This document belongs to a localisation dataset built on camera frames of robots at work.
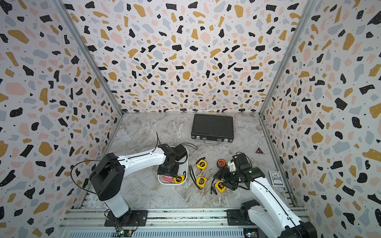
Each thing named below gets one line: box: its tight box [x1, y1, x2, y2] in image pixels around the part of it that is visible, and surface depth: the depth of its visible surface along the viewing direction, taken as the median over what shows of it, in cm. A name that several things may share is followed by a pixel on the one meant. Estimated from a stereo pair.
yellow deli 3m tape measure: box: [195, 156, 207, 171], surface depth 93 cm
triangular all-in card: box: [254, 145, 266, 155], surface depth 102 cm
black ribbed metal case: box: [190, 113, 235, 146], surface depth 106 cm
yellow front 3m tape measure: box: [173, 174, 186, 184], surface depth 86 cm
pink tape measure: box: [162, 175, 174, 182], surface depth 87 cm
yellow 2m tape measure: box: [213, 180, 227, 194], surface depth 84 cm
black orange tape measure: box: [216, 158, 227, 170], surface depth 92 cm
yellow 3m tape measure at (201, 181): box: [195, 176, 208, 188], surface depth 85 cm
